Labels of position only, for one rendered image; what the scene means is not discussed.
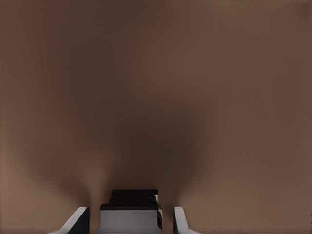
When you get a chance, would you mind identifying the black and grey switch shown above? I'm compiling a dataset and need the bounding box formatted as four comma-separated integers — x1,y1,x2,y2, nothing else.
94,189,163,234

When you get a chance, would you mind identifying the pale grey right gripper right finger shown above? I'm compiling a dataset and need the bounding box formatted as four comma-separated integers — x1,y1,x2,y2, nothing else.
172,206,203,234

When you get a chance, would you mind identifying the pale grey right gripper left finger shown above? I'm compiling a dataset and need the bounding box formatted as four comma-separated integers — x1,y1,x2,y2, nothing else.
47,206,90,234

